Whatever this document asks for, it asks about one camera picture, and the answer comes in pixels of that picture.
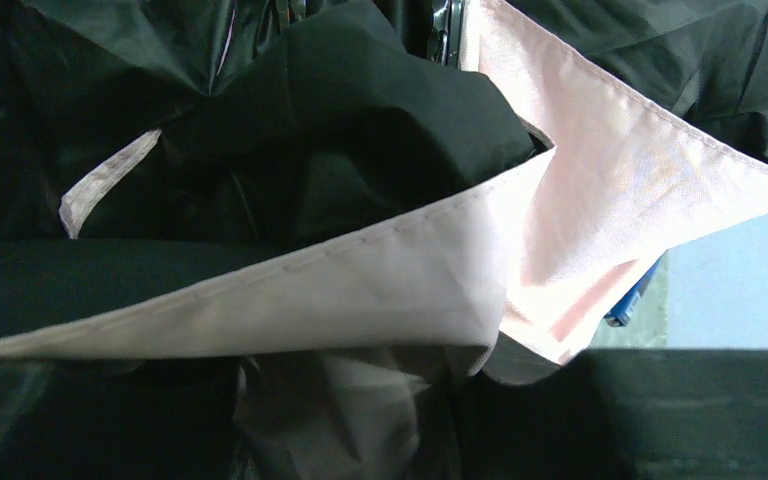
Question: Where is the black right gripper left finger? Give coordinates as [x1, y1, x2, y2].
[0, 359, 242, 479]

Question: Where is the blue and black stapler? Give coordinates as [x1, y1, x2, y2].
[603, 254, 666, 328]

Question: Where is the pink and black folding umbrella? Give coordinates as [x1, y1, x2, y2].
[0, 1, 768, 479]

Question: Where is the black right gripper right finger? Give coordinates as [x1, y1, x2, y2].
[459, 350, 768, 479]

